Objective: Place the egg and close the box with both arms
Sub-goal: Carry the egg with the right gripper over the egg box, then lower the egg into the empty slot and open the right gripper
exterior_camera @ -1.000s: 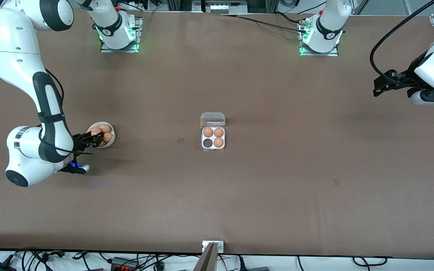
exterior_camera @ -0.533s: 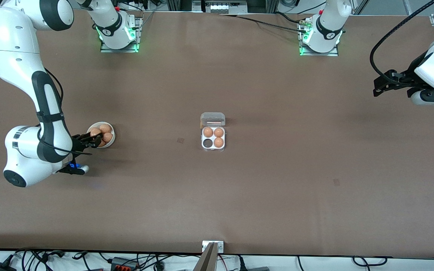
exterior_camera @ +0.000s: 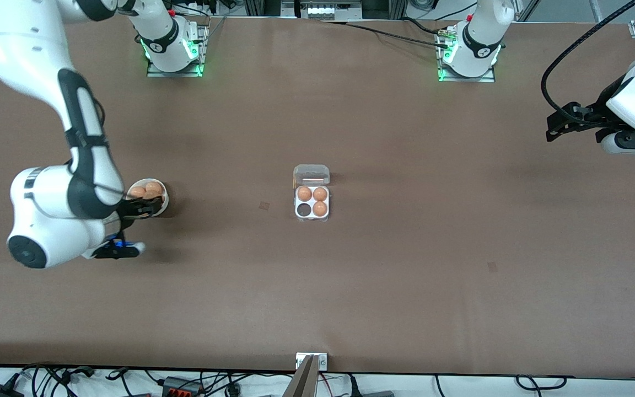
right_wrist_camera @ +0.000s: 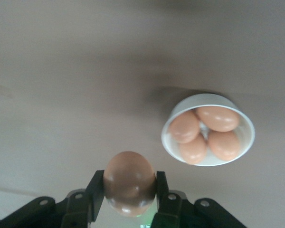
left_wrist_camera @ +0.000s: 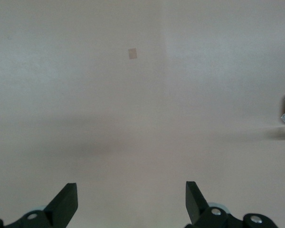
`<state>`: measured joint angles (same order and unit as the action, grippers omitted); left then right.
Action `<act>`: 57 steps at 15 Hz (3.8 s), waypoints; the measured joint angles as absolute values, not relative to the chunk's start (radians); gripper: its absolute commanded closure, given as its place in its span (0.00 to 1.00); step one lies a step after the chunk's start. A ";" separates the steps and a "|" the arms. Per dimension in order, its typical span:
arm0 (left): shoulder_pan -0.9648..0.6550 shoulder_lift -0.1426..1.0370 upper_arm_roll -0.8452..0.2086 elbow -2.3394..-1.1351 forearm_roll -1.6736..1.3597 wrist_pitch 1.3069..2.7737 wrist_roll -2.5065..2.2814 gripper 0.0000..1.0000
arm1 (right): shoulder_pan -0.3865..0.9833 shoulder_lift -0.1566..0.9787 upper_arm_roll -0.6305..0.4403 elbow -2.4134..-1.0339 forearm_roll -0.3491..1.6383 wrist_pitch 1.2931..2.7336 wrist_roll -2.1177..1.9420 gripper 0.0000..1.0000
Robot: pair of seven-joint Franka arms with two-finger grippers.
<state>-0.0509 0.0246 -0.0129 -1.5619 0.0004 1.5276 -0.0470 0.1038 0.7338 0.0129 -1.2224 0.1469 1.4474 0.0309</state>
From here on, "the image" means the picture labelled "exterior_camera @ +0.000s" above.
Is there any clear plastic egg carton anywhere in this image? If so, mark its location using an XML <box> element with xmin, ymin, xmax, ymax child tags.
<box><xmin>293</xmin><ymin>164</ymin><xmax>331</xmax><ymax>222</ymax></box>

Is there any black orange connector box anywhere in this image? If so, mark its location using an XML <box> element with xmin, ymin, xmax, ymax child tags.
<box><xmin>162</xmin><ymin>376</ymin><xmax>203</xmax><ymax>397</ymax></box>

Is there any white round bowl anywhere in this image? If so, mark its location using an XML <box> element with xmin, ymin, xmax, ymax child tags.
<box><xmin>126</xmin><ymin>178</ymin><xmax>170</xmax><ymax>219</ymax></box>

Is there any white power strip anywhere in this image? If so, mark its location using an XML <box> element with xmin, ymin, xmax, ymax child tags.
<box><xmin>300</xmin><ymin>3</ymin><xmax>352</xmax><ymax>18</ymax></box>

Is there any black plug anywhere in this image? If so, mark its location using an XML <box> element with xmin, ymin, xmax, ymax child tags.
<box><xmin>348</xmin><ymin>375</ymin><xmax>395</xmax><ymax>397</ymax></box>

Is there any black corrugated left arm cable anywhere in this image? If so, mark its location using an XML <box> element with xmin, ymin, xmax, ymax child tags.
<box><xmin>541</xmin><ymin>0</ymin><xmax>635</xmax><ymax>125</ymax></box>

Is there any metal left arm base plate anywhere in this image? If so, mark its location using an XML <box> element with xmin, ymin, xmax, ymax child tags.
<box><xmin>438</xmin><ymin>25</ymin><xmax>497</xmax><ymax>83</ymax></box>

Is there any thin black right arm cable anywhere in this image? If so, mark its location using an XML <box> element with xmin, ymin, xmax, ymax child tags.
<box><xmin>64</xmin><ymin>91</ymin><xmax>131</xmax><ymax>199</ymax></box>

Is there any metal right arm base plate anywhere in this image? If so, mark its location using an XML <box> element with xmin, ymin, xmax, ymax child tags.
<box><xmin>146</xmin><ymin>22</ymin><xmax>207</xmax><ymax>78</ymax></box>

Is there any short black table cable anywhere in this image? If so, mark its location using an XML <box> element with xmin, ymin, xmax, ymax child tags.
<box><xmin>403</xmin><ymin>18</ymin><xmax>445</xmax><ymax>36</ymax></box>

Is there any long black table cable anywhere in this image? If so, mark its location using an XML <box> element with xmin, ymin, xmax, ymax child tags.
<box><xmin>322</xmin><ymin>20</ymin><xmax>450</xmax><ymax>49</ymax></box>

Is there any metal front camera mount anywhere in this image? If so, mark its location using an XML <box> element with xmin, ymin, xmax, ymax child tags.
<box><xmin>282</xmin><ymin>353</ymin><xmax>329</xmax><ymax>397</ymax></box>

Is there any black looped cable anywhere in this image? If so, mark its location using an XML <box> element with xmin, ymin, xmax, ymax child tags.
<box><xmin>516</xmin><ymin>375</ymin><xmax>567</xmax><ymax>390</ymax></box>

